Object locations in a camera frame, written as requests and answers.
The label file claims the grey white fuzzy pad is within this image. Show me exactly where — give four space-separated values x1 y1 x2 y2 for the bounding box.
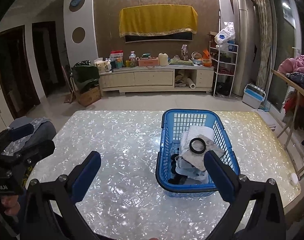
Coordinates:
181 138 225 171

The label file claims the black hair tie ring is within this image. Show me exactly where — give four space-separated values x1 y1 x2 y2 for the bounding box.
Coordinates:
189 138 207 155

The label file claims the light blue cloth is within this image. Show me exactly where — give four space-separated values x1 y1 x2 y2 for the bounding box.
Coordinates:
175 155 209 184

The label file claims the white waffle towel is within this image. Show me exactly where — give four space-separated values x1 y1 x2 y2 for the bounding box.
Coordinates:
179 125 214 155

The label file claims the left hand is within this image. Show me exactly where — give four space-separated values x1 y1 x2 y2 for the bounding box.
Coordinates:
1 195 20 216

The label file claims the grey chair with cover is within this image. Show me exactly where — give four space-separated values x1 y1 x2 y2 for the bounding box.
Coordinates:
1 116 56 156

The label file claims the blue plastic basket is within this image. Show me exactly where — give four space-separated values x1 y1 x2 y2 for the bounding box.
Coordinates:
156 109 240 197

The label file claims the white blue storage box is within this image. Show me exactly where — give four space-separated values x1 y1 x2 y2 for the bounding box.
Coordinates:
242 83 266 109

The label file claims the white paper roll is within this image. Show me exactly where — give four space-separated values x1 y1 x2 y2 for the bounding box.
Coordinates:
187 78 196 89

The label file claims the cream tv cabinet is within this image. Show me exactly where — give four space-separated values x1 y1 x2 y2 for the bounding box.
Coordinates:
99 65 214 94

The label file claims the wooden side table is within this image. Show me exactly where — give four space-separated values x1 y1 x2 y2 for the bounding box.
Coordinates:
270 69 304 180

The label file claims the orange bag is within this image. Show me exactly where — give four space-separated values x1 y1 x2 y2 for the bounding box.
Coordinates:
202 49 212 67

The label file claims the silver air conditioner tower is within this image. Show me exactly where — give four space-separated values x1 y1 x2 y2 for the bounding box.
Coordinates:
232 0 255 97

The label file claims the white metal shelf rack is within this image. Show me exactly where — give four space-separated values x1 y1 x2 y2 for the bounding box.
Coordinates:
209 32 239 97

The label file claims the pink clothes pile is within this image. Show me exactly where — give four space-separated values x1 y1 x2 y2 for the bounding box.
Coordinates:
277 55 304 75

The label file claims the cream plastic jug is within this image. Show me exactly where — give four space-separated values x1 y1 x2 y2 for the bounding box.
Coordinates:
158 53 168 66

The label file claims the pink box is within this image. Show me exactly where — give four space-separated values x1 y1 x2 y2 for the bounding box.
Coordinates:
138 57 159 67

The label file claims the white plastic bag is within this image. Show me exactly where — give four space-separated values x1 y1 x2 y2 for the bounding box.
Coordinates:
214 22 235 45

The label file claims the yellow cloth tv cover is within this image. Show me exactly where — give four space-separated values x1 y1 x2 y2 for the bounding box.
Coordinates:
119 4 198 37

